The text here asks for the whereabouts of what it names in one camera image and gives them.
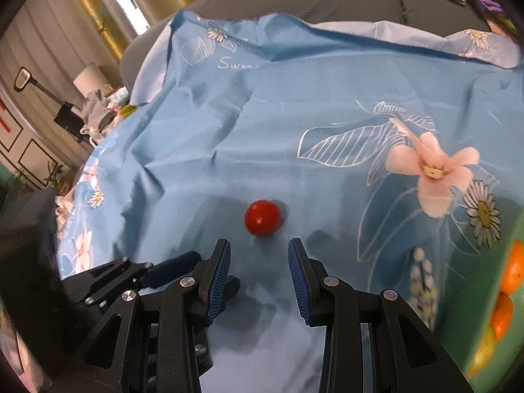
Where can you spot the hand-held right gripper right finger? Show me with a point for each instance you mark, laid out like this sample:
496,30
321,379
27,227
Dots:
301,282

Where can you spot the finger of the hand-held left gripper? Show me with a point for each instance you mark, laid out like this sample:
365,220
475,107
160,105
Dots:
231,286
172,272

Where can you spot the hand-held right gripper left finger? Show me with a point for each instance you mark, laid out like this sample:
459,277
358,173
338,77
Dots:
217,282

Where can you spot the red tomato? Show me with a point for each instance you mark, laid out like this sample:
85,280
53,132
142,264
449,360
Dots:
263,217

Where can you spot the green container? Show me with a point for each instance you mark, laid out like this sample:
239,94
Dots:
462,286

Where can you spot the yellow-green mango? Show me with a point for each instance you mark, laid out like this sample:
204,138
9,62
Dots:
485,350

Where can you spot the orange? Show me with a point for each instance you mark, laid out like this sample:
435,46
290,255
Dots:
502,315
516,270

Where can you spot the green houseplant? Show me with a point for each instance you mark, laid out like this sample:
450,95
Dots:
53,174

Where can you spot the blue floral blanket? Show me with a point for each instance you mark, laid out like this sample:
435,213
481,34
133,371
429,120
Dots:
286,131

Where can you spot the pile of clothes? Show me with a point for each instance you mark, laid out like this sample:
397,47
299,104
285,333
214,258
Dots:
96,108

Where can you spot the grey sofa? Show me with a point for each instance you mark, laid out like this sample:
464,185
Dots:
307,0

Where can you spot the red knot wall decoration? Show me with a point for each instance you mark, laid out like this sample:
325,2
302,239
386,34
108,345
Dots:
3,123

